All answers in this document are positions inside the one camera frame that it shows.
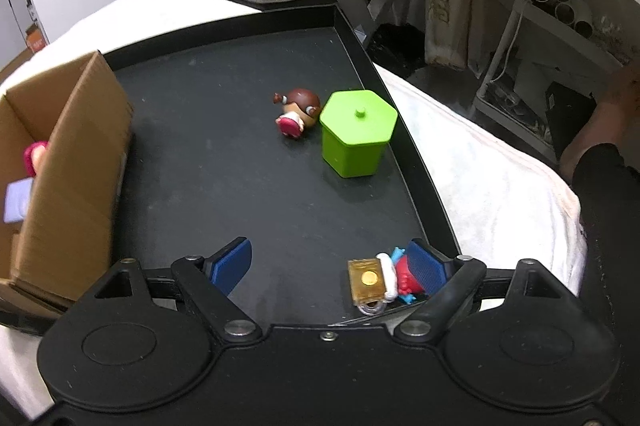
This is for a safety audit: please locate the brown-haired girl figurine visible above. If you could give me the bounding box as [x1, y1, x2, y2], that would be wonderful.
[272, 88, 322, 139]

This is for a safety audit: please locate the brown cardboard box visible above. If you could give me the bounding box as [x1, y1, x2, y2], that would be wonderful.
[1, 51, 134, 319]

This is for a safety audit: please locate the pink figurine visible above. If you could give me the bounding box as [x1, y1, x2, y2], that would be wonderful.
[23, 141, 49, 177]

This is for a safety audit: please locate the red blue toy figure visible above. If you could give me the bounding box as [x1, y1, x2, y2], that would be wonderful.
[375, 247, 426, 304]

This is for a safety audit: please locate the amber transparent padlock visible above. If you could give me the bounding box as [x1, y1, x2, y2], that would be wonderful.
[347, 258, 386, 316]

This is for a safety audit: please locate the white towel cloth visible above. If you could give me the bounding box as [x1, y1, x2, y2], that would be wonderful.
[1, 0, 617, 425]

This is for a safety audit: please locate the black shallow tray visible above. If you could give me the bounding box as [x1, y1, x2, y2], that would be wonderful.
[0, 3, 461, 337]

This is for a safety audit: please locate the green hexagonal container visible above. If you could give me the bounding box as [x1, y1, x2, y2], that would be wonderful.
[320, 90, 398, 178]

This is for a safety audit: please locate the purple toy suitcase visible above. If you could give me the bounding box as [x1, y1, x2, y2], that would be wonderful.
[3, 177, 34, 224]

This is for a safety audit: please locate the person bare foot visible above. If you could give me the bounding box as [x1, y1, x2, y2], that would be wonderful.
[560, 61, 639, 182]

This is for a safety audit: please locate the white plastic shopping bag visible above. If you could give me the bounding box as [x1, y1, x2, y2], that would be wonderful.
[425, 0, 485, 74]

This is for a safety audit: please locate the orange carton box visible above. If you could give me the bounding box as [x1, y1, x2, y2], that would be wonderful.
[26, 23, 48, 53]

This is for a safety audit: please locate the white wire shelf rack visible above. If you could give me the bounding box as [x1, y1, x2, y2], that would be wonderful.
[473, 0, 622, 163]

